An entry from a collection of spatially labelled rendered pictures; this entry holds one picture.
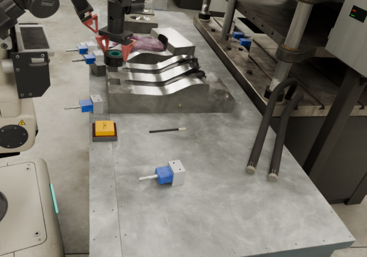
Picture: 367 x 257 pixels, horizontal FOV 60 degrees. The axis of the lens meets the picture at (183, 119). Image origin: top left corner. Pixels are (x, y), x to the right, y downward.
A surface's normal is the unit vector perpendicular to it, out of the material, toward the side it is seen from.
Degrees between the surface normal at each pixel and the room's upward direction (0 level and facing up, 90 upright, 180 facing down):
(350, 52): 90
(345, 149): 90
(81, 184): 0
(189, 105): 90
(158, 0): 91
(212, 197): 0
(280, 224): 0
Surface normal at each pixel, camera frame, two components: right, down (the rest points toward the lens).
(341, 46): -0.96, 0.01
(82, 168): 0.15, -0.82
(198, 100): 0.23, 0.57
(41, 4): 0.59, 0.77
